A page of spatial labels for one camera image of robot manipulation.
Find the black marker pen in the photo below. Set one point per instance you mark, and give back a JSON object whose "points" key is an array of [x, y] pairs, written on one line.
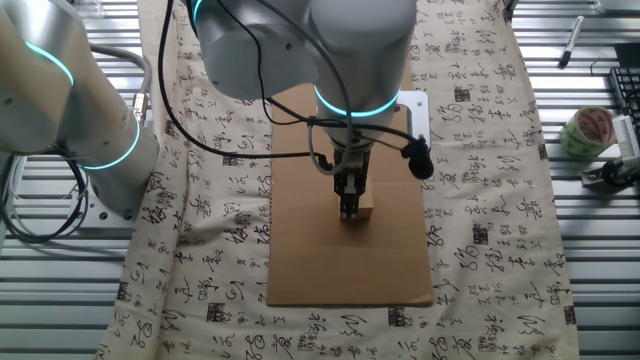
{"points": [[571, 42]]}

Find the grey flat device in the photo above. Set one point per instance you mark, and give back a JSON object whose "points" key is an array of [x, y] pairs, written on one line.
{"points": [[617, 6]]}

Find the calligraphy print cloth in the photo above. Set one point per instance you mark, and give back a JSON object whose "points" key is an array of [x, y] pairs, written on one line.
{"points": [[490, 200]]}

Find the silver finned camera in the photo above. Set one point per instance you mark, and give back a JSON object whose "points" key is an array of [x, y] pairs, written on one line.
{"points": [[627, 137]]}

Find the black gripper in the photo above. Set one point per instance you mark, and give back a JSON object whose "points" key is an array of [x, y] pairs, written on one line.
{"points": [[352, 167]]}

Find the brown cardboard sheet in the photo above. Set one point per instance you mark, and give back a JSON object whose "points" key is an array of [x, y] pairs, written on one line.
{"points": [[300, 260]]}

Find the black flat object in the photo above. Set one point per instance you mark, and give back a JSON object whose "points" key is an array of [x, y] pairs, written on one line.
{"points": [[629, 55]]}

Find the clear plastic object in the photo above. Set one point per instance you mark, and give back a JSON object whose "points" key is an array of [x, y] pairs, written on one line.
{"points": [[87, 7]]}

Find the clear packing tape roll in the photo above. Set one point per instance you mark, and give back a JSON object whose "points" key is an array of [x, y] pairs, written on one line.
{"points": [[572, 142]]}

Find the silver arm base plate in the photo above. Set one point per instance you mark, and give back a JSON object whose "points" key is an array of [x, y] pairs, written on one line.
{"points": [[110, 217]]}

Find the metal clamp device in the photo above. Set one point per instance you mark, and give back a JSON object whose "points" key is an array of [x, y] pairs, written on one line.
{"points": [[610, 175]]}

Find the small wooden block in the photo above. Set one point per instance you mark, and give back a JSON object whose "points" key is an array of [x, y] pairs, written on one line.
{"points": [[366, 205]]}

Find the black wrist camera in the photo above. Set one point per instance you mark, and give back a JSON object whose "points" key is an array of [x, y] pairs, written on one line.
{"points": [[420, 162]]}

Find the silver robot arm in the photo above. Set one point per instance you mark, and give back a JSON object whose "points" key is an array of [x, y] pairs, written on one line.
{"points": [[360, 55]]}

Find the black keyboard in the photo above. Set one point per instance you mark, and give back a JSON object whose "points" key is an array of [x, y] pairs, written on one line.
{"points": [[627, 90]]}

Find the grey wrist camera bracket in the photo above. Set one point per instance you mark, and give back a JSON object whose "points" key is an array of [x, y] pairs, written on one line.
{"points": [[420, 112]]}

